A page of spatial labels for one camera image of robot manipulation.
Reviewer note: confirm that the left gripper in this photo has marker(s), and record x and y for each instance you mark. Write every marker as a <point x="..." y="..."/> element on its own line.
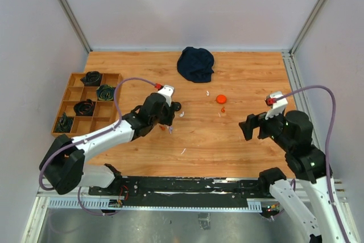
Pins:
<point x="170" y="111"/>

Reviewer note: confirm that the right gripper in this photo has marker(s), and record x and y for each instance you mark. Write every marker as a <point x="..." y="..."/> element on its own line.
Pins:
<point x="253" y="120"/>

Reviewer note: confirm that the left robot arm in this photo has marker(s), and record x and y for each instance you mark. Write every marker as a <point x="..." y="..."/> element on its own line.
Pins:
<point x="65" y="163"/>

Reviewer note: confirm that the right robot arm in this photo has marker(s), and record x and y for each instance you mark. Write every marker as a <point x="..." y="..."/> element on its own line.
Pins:
<point x="292" y="132"/>

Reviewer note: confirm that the black earbud case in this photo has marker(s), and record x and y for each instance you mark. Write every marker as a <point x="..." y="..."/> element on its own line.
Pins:
<point x="176" y="106"/>

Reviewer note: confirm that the orange earbud case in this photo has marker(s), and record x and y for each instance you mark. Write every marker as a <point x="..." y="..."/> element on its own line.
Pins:
<point x="221" y="99"/>

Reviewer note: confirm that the rolled green patterned tie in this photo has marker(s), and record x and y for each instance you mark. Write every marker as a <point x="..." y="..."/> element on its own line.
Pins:
<point x="105" y="93"/>

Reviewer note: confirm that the dark navy crumpled cloth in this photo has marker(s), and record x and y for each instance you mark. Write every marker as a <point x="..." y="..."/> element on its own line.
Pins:
<point x="196" y="65"/>

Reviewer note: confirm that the wooden compartment tray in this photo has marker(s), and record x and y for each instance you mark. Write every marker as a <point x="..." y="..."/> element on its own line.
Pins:
<point x="104" y="113"/>

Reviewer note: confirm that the rolled black tie top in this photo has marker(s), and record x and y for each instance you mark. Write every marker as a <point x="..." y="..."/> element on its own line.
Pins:
<point x="92" y="79"/>

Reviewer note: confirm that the rolled black orange tie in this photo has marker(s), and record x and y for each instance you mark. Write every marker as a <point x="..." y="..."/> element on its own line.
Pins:
<point x="84" y="108"/>

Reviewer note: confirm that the rolled green black tie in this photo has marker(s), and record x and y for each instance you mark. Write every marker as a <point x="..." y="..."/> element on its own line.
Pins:
<point x="64" y="124"/>

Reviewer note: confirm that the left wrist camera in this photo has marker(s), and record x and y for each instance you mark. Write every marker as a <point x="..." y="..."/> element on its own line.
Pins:
<point x="167" y="91"/>

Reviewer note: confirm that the aluminium frame rail right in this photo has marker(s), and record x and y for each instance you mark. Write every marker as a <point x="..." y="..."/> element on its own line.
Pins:
<point x="316" y="62"/>

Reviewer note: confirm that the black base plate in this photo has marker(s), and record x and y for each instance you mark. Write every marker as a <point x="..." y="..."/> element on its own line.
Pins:
<point x="183" y="192"/>

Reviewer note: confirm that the aluminium frame post left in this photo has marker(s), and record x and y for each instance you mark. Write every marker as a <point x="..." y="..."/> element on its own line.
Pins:
<point x="75" y="25"/>

